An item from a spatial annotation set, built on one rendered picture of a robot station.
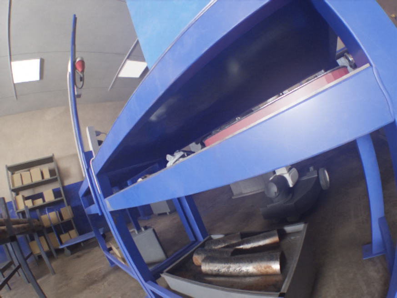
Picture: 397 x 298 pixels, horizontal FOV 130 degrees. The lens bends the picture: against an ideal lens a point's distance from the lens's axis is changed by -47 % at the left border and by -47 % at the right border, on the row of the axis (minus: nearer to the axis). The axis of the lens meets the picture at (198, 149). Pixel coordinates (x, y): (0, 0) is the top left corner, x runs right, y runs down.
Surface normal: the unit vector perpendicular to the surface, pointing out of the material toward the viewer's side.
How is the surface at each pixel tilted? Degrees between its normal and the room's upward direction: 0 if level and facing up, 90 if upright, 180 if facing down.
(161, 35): 90
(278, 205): 90
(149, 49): 90
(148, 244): 90
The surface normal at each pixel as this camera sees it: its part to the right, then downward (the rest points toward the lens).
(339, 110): -0.65, 0.18
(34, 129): 0.66, -0.34
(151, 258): 0.50, -0.29
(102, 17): 0.38, 0.92
